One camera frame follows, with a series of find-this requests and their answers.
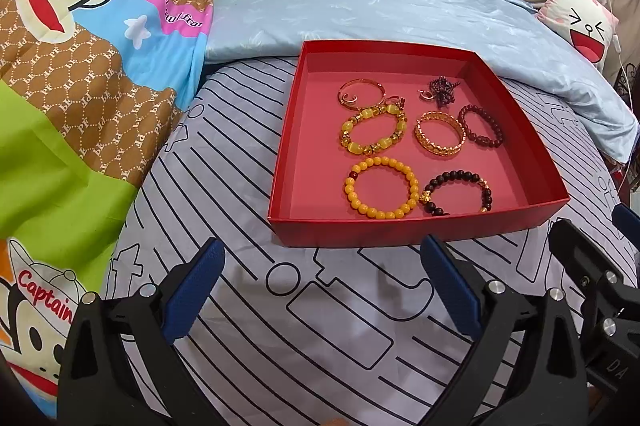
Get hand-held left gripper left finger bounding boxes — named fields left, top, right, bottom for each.
left=57, top=237, right=226, bottom=426

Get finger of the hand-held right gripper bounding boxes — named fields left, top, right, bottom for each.
left=612, top=203, right=640, bottom=234
left=548, top=218, right=628, bottom=307

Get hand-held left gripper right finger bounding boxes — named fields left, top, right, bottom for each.
left=420, top=235, right=591, bottom=426

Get dark bead bracelet gold charms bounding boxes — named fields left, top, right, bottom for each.
left=420, top=169, right=493, bottom=217

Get red cardboard box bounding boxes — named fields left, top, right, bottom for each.
left=267, top=40, right=571, bottom=248

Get orange-yellow bead bracelet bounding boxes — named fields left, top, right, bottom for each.
left=342, top=157, right=420, bottom=221

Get wide gold chain bracelet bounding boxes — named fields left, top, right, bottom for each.
left=414, top=111, right=467, bottom=157

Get dark red bead bracelet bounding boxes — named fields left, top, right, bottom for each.
left=457, top=104, right=506, bottom=151

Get yellow cat-eye bead bracelet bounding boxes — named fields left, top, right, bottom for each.
left=340, top=103, right=407, bottom=155

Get grey striped bed sheet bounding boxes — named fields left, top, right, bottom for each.
left=102, top=56, right=636, bottom=426

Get black metal rack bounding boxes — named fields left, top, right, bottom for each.
left=619, top=64, right=640, bottom=96

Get pink rabbit cushion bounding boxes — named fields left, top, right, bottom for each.
left=536, top=0, right=620, bottom=66

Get thin gold bangle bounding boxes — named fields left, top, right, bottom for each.
left=337, top=77, right=387, bottom=107

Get cartoon monkey printed blanket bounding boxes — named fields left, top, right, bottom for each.
left=0, top=0, right=217, bottom=422

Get light blue blanket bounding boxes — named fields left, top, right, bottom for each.
left=204, top=0, right=640, bottom=164

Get dark red bead string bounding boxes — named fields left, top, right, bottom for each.
left=429, top=76, right=463, bottom=109

